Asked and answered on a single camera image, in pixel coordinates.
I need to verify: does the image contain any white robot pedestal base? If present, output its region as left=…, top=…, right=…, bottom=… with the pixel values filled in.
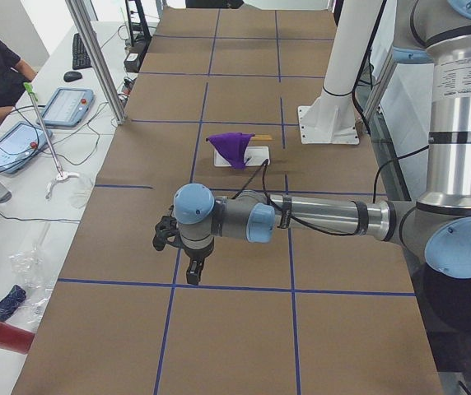
left=298, top=0, right=385, bottom=145

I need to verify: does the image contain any black computer box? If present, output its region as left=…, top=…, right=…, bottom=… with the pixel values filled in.
left=124, top=41, right=148, bottom=73

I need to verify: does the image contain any red cylinder bottle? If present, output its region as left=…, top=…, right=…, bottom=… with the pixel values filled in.
left=0, top=321, right=35, bottom=354

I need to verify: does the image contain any near blue teach pendant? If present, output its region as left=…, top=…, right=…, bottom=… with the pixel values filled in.
left=0, top=122, right=53, bottom=174

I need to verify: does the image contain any clear plastic bag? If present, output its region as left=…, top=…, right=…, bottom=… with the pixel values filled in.
left=9, top=222, right=55, bottom=332

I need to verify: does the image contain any reacher grabber stick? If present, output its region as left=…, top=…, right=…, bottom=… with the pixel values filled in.
left=23, top=82, right=81, bottom=200

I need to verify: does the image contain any black keyboard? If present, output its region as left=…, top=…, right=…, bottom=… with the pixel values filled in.
left=72, top=33, right=91, bottom=70

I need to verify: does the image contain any black computer mouse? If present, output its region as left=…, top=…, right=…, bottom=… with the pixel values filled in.
left=63, top=71, right=83, bottom=82

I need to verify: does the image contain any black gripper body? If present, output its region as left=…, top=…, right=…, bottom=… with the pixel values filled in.
left=184, top=240, right=214, bottom=267

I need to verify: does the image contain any far blue teach pendant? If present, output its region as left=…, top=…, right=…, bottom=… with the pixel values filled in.
left=40, top=87, right=95, bottom=128

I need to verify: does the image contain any blue teach pendant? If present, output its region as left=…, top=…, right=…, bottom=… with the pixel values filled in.
left=40, top=87, right=95, bottom=128
left=0, top=122, right=53, bottom=174

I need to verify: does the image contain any aluminium frame post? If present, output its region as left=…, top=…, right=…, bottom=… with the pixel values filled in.
left=65, top=0, right=126, bottom=125

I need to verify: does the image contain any white wooden towel rack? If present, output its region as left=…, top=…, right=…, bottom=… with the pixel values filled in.
left=213, top=134, right=273, bottom=169

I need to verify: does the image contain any purple towel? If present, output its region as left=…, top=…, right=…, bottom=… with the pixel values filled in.
left=206, top=132, right=255, bottom=170

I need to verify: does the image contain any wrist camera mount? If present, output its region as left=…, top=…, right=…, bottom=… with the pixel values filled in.
left=152, top=215, right=182, bottom=251

